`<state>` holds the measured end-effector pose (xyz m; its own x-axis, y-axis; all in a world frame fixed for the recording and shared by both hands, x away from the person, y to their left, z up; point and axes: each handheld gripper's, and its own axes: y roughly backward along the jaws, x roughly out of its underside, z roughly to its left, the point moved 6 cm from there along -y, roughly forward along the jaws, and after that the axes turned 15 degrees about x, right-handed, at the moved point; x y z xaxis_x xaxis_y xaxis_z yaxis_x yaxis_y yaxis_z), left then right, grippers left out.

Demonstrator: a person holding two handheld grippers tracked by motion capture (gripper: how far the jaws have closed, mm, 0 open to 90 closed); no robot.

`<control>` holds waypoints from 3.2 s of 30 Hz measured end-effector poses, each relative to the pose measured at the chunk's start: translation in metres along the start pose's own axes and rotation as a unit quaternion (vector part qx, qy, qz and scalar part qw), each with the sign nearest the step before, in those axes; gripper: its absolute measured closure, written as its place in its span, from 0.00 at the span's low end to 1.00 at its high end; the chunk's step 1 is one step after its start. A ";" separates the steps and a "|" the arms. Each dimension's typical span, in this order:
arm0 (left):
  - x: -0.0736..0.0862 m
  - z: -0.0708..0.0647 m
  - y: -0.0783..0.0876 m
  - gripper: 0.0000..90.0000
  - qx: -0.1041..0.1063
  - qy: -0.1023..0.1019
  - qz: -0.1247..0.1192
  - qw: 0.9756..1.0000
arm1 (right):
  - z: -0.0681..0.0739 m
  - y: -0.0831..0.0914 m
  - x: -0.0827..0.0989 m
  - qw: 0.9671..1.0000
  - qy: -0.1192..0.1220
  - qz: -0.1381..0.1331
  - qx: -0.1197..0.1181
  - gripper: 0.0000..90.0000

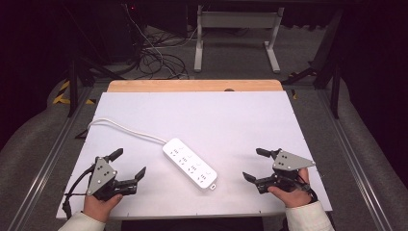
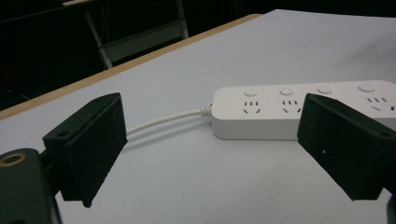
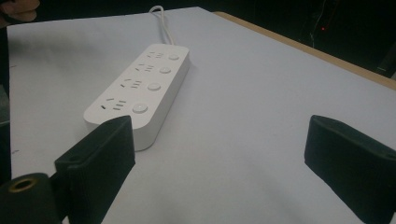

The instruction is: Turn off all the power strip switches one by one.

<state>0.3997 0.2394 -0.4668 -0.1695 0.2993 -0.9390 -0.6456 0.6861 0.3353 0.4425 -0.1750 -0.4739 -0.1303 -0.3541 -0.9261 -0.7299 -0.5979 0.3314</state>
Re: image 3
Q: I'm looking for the white power strip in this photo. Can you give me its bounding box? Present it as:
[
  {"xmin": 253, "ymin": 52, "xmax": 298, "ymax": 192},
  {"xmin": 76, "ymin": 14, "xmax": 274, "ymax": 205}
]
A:
[{"xmin": 82, "ymin": 43, "xmax": 191, "ymax": 153}]

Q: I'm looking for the white power strip cable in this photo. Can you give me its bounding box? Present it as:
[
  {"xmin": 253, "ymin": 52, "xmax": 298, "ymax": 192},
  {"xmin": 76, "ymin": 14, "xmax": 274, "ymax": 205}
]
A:
[{"xmin": 148, "ymin": 5, "xmax": 176, "ymax": 47}]

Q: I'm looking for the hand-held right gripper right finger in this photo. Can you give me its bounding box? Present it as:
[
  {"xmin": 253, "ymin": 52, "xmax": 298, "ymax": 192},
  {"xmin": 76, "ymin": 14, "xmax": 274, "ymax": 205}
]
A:
[{"xmin": 304, "ymin": 114, "xmax": 396, "ymax": 224}]

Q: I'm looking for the dark device with red light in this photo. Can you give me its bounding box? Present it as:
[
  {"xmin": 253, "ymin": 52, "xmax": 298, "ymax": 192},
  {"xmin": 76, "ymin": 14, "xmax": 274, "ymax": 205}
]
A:
[{"xmin": 298, "ymin": 0, "xmax": 345, "ymax": 48}]

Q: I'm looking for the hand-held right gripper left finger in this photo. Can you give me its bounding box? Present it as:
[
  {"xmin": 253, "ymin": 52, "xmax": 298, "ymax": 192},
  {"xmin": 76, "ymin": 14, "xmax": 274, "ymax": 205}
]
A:
[{"xmin": 54, "ymin": 115, "xmax": 136, "ymax": 224}]

